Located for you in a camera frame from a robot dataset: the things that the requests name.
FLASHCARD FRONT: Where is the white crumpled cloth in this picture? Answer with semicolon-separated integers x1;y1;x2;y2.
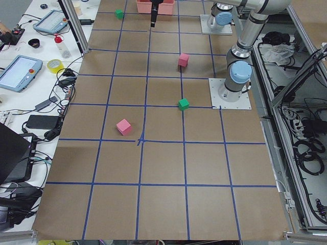
263;44;295;65

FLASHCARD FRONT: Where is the near teach pendant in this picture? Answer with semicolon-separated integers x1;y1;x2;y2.
1;55;43;92

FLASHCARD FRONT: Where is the far teach pendant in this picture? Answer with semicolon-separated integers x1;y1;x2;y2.
33;10;68;34

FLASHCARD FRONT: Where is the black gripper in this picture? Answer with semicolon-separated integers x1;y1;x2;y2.
150;0;162;28

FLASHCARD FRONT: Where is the green cube near base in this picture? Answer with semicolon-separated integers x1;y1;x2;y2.
178;98;190;111

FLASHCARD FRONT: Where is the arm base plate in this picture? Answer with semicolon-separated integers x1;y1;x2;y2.
200;14;232;35
208;78;251;110

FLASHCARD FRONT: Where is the black laptop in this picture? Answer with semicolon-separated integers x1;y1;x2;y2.
1;124;37;184

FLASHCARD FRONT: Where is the teach pendant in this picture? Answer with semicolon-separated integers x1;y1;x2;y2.
1;55;43;92
33;10;68;34

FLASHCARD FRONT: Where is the black small bowl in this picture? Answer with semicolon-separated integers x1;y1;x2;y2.
28;38;40;48

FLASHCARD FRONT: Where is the aluminium frame post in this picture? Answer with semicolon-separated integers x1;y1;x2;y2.
57;0;89;55

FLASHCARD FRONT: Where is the pink cube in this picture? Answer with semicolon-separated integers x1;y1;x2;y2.
178;53;190;67
116;119;132;136

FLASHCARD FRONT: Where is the yellow tape roll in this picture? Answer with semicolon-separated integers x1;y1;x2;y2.
46;59;64;74

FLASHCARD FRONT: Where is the pink cube far side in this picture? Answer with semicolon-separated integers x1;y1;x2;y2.
116;119;132;136

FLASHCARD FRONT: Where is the black power adapter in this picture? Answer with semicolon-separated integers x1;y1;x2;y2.
26;115;59;130

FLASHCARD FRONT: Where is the green cube near bin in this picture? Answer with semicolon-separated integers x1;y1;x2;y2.
115;9;124;19

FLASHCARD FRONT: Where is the pink plastic bin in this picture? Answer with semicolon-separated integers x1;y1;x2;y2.
135;0;175;15

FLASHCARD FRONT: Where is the red capped squeeze bottle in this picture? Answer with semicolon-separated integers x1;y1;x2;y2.
54;35;71;59

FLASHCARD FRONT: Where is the pink cube near centre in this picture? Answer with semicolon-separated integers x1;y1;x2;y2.
178;53;190;67

